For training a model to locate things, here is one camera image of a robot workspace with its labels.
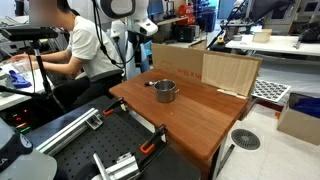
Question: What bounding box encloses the black control box with lights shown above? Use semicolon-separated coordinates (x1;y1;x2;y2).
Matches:
0;106;44;134

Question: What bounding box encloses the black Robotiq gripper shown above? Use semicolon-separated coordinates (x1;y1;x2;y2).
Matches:
128;31;144;51

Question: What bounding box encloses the black bag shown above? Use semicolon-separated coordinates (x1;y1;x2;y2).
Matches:
298;23;320;44

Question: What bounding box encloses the aluminium extrusion rail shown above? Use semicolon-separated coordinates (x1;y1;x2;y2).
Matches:
92;151;141;180
35;107;104;157

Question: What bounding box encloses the black table leg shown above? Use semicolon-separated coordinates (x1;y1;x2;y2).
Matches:
216;143;236;178

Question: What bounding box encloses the brown cardboard box panel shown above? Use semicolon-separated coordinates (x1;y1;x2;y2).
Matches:
151;43;263;100

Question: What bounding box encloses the round floor drain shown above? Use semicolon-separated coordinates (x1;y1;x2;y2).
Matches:
230;128;262;151

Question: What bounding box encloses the white desk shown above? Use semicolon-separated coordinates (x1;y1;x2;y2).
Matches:
0;59;56;112

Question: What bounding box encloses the small steel pot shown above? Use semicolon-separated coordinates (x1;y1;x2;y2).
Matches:
153;79;180;104

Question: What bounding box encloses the black perforated breadboard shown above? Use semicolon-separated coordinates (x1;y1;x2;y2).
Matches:
24;94;201;180

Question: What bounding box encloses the blue bin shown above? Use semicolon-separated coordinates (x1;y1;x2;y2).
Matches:
196;6;218;33

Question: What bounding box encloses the long white table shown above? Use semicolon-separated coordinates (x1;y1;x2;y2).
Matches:
225;34;320;58

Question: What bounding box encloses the blue cloth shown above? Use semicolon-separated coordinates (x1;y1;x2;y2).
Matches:
8;69;33;89

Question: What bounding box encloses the black equipment box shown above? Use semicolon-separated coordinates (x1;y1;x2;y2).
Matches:
174;24;201;43

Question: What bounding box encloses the open cardboard box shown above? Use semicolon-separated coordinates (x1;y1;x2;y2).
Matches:
276;92;320;147

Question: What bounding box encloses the white perforated tray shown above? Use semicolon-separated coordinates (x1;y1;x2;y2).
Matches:
251;78;292;103

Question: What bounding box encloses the black camera tripod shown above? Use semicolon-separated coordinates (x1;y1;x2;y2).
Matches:
0;39;66;113

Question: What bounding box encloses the red Coca-Cola item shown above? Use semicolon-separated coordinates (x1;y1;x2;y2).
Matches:
176;3;197;26

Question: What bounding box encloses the blue fabric in box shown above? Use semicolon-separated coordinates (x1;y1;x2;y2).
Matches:
291;96;320;119

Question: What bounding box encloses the black clamp with orange handle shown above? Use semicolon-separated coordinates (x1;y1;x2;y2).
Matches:
139;124;168;155
102;97;129;117

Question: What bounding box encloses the yellow emergency stop button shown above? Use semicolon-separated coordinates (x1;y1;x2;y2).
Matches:
214;37;227;48

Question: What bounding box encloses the light wooden box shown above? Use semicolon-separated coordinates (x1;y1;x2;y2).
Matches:
252;28;273;44

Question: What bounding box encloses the seated person in white shirt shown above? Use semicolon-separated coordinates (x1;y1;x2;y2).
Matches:
9;0;125;111

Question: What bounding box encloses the white tape strip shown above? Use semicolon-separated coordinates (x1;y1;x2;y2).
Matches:
216;88;248;100

